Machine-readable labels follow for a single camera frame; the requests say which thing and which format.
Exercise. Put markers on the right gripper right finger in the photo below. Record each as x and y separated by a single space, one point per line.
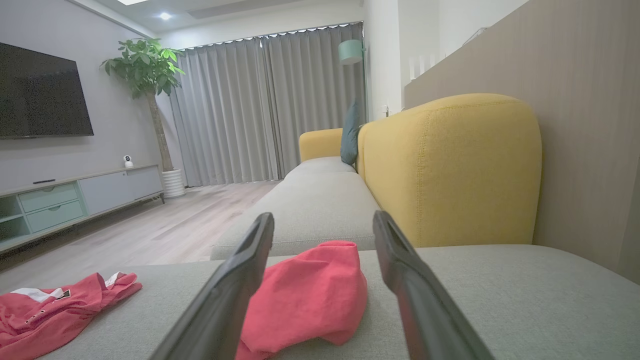
425 310

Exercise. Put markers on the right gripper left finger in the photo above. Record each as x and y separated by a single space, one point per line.
220 305

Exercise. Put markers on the red white basketball jersey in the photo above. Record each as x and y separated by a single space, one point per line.
310 295

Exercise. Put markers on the red mesh basketball shorts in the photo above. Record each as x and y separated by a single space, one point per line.
45 320

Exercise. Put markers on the white ribbed plant pot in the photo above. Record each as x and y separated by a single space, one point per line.
173 183

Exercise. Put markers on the grey sofa seat cushion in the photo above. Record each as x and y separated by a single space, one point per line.
310 210
320 166

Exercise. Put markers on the yellow sofa backrest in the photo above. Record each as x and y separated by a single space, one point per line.
450 170

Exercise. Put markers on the pale green TV cabinet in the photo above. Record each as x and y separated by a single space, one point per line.
105 192

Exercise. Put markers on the yellow sofa armrest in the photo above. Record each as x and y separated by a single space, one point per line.
320 145

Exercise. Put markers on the grey curtain panel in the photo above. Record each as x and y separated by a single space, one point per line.
220 115
310 90

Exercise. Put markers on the teal throw pillow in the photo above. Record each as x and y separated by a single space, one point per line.
350 135

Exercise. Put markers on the wood panel partition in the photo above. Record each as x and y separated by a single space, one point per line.
575 125

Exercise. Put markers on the white router with antennas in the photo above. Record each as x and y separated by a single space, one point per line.
422 65

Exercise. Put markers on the green potted tree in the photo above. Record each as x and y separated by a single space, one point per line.
145 65

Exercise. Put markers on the mint shade floor lamp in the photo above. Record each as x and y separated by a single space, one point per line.
350 51

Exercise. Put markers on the round ceiling spotlight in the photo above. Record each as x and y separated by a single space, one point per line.
165 16

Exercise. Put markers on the ceiling panel light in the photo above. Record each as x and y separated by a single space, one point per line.
132 2

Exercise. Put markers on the small white security camera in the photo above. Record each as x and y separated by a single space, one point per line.
128 161

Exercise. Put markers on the black wall television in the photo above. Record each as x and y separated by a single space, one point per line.
40 95

